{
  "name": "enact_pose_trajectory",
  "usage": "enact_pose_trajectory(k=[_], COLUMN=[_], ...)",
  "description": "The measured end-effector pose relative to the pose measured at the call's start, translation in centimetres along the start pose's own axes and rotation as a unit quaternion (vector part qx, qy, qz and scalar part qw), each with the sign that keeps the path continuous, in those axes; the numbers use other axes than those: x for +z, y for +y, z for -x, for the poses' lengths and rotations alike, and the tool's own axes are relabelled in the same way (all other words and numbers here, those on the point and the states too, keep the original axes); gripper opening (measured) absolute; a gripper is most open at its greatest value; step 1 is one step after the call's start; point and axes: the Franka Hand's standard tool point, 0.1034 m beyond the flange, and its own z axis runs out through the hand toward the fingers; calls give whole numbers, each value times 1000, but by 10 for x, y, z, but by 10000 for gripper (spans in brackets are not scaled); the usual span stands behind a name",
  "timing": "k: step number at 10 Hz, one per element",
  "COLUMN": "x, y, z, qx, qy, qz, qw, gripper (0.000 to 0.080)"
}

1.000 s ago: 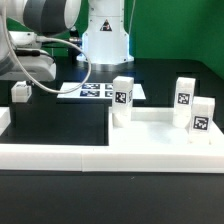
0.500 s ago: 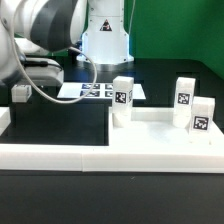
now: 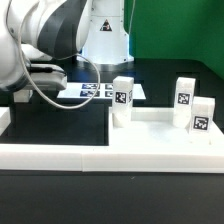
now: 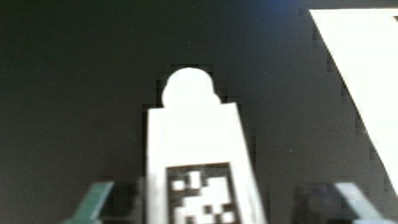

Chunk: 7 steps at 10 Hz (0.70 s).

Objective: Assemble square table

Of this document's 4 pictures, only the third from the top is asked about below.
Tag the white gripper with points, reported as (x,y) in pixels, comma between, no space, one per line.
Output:
(48,76)

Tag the white square table top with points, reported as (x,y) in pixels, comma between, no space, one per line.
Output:
(150,127)

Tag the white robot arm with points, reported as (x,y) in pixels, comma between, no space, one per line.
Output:
(60,29)

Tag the white U-shaped obstacle fence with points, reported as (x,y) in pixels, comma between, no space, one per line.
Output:
(196,159)

